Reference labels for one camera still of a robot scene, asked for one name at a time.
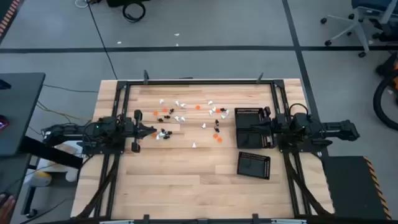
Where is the black stand foot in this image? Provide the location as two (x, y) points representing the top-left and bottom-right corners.
(21, 185), (39, 218)

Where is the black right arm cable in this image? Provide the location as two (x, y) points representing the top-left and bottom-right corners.
(288, 103), (310, 121)

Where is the black desk crossbar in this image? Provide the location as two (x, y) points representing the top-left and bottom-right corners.
(20, 136), (84, 170)

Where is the black chair base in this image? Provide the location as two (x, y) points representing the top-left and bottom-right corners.
(369, 17), (398, 43)

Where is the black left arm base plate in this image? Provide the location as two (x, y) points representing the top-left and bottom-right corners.
(81, 143), (126, 156)

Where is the white and yellow bag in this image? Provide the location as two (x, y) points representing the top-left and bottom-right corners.
(24, 170), (53, 187)

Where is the white-legged blue office chair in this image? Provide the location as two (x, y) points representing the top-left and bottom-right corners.
(320, 0), (398, 59)

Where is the thin black floor cable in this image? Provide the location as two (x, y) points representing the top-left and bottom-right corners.
(42, 83), (100, 93)

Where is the black slotted plastic basket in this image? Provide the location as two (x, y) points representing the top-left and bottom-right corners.
(236, 151), (271, 180)
(235, 126), (270, 149)
(234, 107), (269, 129)

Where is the silver metal bar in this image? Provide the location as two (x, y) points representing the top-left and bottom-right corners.
(271, 219), (308, 224)
(99, 219), (135, 224)

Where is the coiled black cable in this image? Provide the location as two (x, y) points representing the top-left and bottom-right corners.
(122, 1), (147, 23)

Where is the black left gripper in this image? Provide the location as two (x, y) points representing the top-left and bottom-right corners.
(124, 109), (158, 153)

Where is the dark grey desk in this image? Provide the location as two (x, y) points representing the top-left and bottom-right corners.
(0, 72), (47, 157)

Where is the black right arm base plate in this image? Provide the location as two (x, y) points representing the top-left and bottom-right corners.
(277, 136), (333, 153)

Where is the black hazard-striped floor mat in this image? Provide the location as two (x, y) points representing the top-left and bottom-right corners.
(320, 155), (393, 220)
(0, 0), (22, 43)

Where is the black equipment case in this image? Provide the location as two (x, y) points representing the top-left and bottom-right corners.
(106, 0), (152, 7)

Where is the long black floor cable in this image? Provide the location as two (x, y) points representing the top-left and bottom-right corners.
(86, 2), (118, 80)

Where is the yellow floor cable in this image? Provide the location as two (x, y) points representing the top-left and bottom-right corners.
(35, 100), (93, 123)

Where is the white cardboard box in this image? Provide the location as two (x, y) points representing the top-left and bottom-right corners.
(46, 139), (85, 183)

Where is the black and orange machine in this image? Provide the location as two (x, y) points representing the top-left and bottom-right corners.
(374, 51), (398, 91)

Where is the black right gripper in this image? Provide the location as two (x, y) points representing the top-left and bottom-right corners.
(245, 106), (279, 147)

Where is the black hose loop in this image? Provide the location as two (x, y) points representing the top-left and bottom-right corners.
(373, 74), (398, 131)

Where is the person's hand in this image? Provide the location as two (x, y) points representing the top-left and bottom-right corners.
(0, 193), (16, 224)

